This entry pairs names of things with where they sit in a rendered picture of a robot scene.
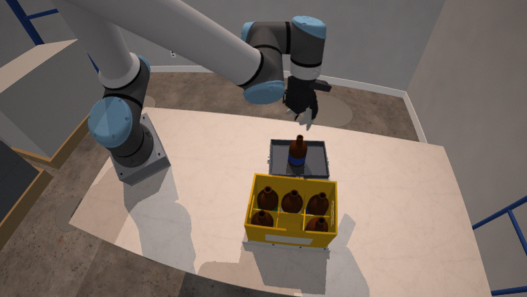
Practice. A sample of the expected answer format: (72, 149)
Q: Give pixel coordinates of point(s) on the yellow crate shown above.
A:
(291, 226)

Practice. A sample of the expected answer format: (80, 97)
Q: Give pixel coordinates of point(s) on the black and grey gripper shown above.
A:
(299, 99)

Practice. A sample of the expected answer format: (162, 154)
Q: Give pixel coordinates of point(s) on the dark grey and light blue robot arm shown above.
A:
(253, 62)

